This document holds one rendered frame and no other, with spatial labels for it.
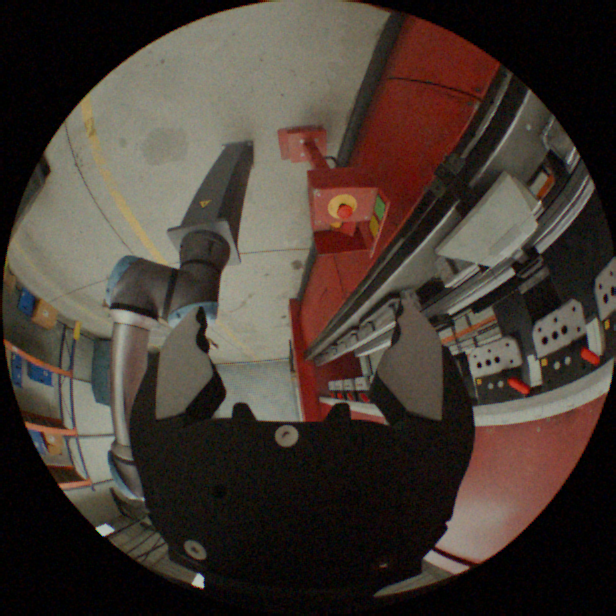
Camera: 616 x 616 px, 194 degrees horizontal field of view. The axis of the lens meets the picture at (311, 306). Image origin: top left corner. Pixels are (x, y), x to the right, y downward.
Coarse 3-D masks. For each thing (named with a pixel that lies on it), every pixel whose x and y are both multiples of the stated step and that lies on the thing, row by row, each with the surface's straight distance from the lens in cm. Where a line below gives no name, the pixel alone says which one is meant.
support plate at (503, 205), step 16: (496, 192) 31; (512, 192) 34; (480, 208) 31; (496, 208) 34; (512, 208) 38; (528, 208) 43; (464, 224) 32; (480, 224) 34; (496, 224) 38; (512, 224) 43; (528, 224) 49; (448, 240) 33; (464, 240) 35; (480, 240) 39; (496, 240) 44; (448, 256) 37; (464, 256) 41; (480, 256) 45; (496, 256) 52
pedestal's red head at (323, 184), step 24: (336, 168) 54; (360, 168) 56; (312, 192) 45; (336, 192) 44; (360, 192) 46; (312, 216) 57; (360, 216) 51; (384, 216) 45; (336, 240) 58; (360, 240) 59
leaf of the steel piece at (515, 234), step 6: (510, 228) 43; (516, 228) 43; (504, 234) 44; (510, 234) 43; (516, 234) 43; (522, 234) 51; (498, 240) 44; (504, 240) 43; (510, 240) 43; (516, 240) 51; (492, 246) 44; (498, 246) 44; (504, 246) 43; (510, 246) 52; (492, 252) 44; (498, 252) 44; (504, 252) 52
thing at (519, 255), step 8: (536, 248) 74; (512, 256) 59; (520, 256) 64; (528, 256) 74; (536, 256) 73; (512, 264) 75; (520, 264) 74; (528, 264) 73; (536, 264) 74; (520, 272) 74; (528, 272) 77
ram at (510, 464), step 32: (576, 384) 55; (352, 416) 139; (576, 416) 58; (480, 448) 68; (512, 448) 64; (544, 448) 62; (576, 448) 63; (480, 480) 75; (512, 480) 70; (544, 480) 69; (480, 512) 85; (512, 512) 79; (448, 544) 111; (480, 544) 99
